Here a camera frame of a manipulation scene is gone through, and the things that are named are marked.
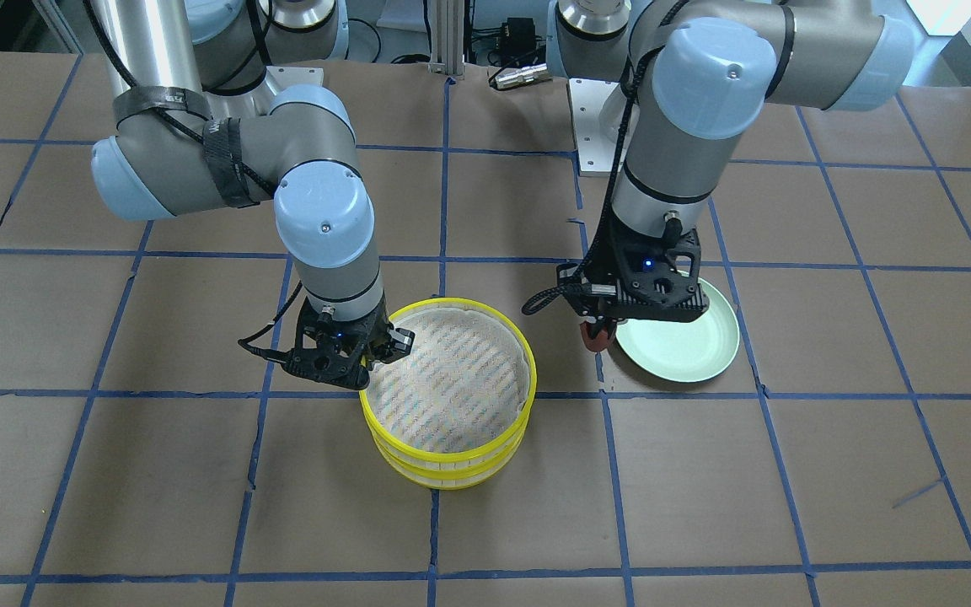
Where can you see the black box behind table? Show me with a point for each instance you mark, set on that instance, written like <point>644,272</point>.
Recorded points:
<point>516,36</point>

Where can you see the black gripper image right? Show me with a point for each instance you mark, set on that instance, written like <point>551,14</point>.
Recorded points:
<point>612,249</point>

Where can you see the yellow top steamer layer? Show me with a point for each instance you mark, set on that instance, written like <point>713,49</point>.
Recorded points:
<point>465,388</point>

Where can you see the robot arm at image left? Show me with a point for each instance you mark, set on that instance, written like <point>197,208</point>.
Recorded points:
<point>171,156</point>

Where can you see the light green plate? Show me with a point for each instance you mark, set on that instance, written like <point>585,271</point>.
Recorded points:
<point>685,352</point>

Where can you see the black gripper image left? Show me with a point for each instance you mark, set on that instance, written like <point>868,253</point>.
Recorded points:
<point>370,337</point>

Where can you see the dark red bun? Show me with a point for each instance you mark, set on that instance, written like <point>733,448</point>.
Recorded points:
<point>600,344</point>

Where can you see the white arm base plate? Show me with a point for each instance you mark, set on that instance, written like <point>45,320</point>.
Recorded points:
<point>596,111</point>
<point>279,78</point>

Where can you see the yellow steamer layer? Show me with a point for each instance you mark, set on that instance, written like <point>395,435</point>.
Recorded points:
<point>465,388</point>
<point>448,471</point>

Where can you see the yellow bottom steamer layer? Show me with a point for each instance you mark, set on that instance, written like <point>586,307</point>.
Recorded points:
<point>448,471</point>

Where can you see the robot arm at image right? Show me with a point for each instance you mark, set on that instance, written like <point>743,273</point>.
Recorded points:
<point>695,77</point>

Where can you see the silver metal cylinder connector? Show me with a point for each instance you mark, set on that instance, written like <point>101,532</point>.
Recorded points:
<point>509,78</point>

